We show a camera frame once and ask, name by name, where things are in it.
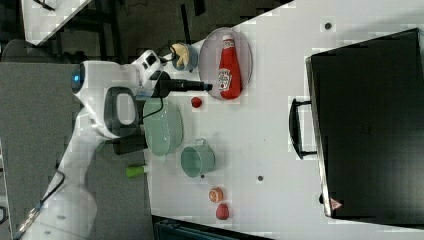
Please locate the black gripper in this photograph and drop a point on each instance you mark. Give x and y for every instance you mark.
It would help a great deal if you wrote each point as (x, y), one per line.
(162, 86)

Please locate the red ketchup bottle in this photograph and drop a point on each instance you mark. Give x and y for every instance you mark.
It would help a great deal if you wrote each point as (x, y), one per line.
(229, 75)

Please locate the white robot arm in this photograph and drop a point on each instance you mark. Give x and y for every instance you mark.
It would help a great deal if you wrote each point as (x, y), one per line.
(107, 91)

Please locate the red strawberry toy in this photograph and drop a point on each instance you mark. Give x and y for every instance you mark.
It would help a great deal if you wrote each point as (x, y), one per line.
(196, 102)

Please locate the blue bowl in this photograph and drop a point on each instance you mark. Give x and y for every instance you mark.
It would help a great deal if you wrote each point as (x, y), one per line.
(193, 60)

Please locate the peeled banana toy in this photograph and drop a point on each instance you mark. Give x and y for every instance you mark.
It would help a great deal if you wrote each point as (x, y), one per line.
(181, 54)

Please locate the green oval colander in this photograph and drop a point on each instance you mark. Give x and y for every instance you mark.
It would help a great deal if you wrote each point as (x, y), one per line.
(163, 126)

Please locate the orange slice toy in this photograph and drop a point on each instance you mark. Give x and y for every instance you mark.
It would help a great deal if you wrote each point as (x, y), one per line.
(216, 195)

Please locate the red fruit toy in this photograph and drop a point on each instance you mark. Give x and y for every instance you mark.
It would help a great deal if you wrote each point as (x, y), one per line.
(222, 212)

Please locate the toaster oven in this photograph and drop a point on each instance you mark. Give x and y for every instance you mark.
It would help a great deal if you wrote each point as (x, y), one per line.
(366, 101)

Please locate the green cup with handle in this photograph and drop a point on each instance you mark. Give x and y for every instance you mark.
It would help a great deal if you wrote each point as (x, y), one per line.
(197, 159)

